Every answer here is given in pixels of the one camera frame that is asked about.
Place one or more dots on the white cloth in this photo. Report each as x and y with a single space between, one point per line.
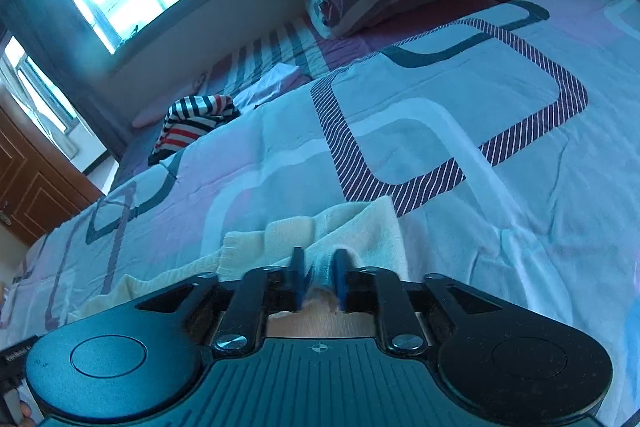
270 84

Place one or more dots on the brown wooden door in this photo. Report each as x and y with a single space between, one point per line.
35 187

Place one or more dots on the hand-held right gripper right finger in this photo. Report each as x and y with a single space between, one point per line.
342 279

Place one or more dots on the striped maroon bed sheet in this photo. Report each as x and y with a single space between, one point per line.
280 52

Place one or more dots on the black white red striped garment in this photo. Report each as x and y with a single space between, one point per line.
192 124

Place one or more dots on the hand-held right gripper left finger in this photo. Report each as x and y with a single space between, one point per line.
298 279

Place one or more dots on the person's left hand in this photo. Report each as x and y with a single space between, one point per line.
26 413

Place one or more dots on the grey curtain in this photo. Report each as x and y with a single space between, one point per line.
60 72

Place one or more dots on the bed with patterned sheet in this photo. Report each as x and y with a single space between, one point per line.
450 107

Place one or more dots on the cream knit sweater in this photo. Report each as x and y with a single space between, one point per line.
360 232

